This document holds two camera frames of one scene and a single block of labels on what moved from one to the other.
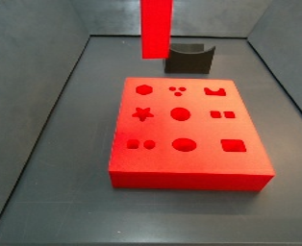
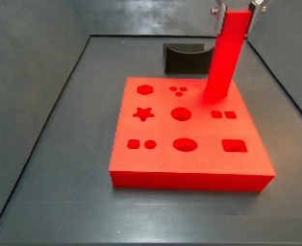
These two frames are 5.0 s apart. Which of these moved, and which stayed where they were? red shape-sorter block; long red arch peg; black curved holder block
Moved: long red arch peg
Stayed: red shape-sorter block; black curved holder block
